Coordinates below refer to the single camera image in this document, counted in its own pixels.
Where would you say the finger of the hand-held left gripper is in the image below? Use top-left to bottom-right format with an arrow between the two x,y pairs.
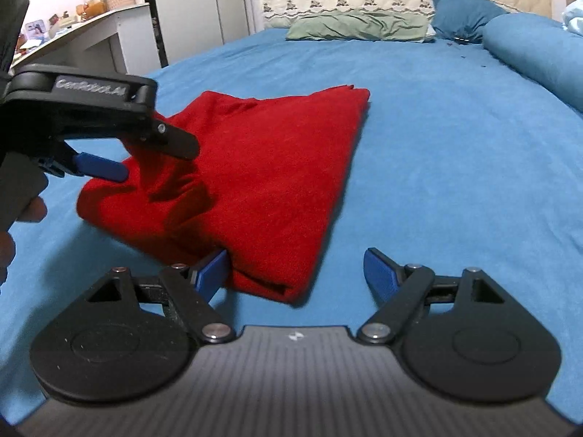
39,142 -> 129,184
152,119 -> 201,161

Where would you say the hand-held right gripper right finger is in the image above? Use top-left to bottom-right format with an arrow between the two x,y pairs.
356,248 -> 507,344

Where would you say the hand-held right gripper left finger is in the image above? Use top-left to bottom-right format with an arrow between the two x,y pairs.
84,249 -> 236,344

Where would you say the red sweater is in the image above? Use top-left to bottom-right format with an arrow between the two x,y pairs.
77,85 -> 371,305

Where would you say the person's left hand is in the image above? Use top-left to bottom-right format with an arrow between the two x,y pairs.
0,195 -> 49,299

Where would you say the white desk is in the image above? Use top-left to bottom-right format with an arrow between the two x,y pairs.
9,2 -> 152,77

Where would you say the orange item on desk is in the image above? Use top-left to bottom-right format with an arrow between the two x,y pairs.
77,2 -> 106,21

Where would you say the blue bed sheet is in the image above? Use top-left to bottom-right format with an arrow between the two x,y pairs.
0,27 -> 583,424

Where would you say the grey wardrobe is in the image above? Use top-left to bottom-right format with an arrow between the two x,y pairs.
139,0 -> 252,68

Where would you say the green pillow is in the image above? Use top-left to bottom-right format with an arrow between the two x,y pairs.
286,11 -> 434,43

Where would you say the blue duvet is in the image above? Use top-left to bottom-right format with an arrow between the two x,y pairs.
482,13 -> 583,114

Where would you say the blue pillow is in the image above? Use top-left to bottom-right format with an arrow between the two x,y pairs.
429,0 -> 509,43

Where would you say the light blue blanket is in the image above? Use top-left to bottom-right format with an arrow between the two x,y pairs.
562,2 -> 583,34

